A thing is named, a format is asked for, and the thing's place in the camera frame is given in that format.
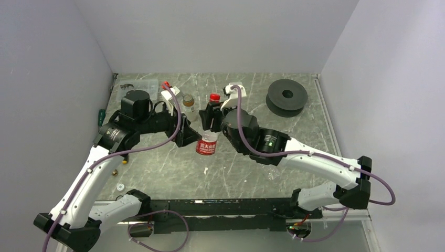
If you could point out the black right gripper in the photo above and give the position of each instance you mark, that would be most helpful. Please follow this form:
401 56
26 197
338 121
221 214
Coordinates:
212 111

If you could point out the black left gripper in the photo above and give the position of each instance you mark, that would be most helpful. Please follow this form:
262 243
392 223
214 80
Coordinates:
186 134

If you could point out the clear bottle red label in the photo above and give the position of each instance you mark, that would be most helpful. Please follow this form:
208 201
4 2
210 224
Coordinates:
207 144

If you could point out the ribbed coffee latte bottle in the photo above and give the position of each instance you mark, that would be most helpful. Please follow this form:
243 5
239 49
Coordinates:
189 107

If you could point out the white tea bottle cap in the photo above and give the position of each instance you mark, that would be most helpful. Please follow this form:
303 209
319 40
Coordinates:
120 187

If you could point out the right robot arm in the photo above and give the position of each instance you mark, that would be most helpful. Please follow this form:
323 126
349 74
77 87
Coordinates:
346 185

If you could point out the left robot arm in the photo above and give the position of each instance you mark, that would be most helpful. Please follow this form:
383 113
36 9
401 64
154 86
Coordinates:
75 222

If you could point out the clear bottle white cap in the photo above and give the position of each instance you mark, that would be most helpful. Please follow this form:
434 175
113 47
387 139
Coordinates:
272 172

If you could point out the clear plastic organizer box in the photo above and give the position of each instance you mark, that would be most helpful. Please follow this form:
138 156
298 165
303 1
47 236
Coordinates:
151 86

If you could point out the black spool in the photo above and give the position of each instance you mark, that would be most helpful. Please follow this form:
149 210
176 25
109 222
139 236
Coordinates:
286 98

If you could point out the claw hammer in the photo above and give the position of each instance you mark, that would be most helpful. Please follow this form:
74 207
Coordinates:
127 86

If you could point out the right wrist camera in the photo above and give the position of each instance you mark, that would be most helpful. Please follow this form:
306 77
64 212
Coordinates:
233 95

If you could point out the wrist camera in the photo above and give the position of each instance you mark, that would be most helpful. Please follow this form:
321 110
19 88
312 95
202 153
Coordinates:
233 95
168 98

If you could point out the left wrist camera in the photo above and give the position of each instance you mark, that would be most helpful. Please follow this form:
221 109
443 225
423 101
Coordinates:
168 98

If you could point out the green handle screwdriver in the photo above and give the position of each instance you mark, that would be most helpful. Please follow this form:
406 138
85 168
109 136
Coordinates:
101 117

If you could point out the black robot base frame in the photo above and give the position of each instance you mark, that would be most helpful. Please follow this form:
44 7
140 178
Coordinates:
179 215

